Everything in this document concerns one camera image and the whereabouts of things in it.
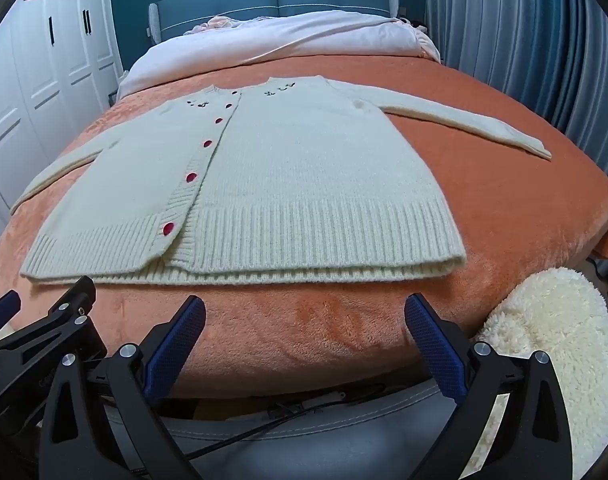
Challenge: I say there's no white duvet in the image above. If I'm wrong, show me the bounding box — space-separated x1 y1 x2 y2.
116 10 437 101

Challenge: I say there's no white wardrobe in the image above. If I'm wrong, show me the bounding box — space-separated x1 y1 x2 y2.
0 0 124 221

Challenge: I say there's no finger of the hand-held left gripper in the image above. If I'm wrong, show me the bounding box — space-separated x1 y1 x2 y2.
0 291 23 334
4 276 97 349

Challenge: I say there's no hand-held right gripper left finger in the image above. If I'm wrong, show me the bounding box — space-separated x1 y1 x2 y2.
38 295 207 480

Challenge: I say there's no cream knit cardigan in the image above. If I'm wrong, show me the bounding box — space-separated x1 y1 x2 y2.
10 75 553 286

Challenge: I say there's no blue padded headboard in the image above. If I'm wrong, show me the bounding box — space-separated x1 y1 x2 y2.
149 0 400 43

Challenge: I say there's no black cable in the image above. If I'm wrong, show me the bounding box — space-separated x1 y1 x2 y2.
184 394 346 461

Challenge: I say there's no grey-blue curtain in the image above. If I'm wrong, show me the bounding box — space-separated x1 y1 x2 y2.
424 0 608 181

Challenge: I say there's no pink ruffled pillow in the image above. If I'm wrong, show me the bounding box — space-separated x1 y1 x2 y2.
184 15 245 36

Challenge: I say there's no orange plush blanket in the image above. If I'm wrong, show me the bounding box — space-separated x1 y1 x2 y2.
0 57 608 401

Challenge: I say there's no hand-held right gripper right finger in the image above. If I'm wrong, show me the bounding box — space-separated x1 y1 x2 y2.
404 292 575 480

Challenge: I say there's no white power strip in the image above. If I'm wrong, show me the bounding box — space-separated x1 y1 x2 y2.
269 396 346 417

